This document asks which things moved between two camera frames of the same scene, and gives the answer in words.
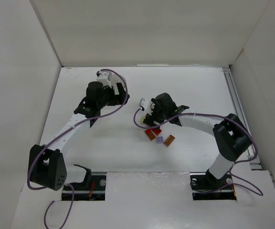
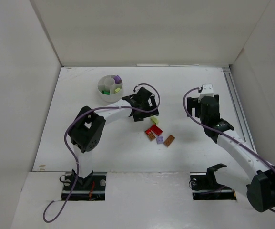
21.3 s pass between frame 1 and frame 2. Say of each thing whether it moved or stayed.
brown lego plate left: stayed
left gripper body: moved
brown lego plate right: stayed
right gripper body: moved
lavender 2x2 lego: stayed
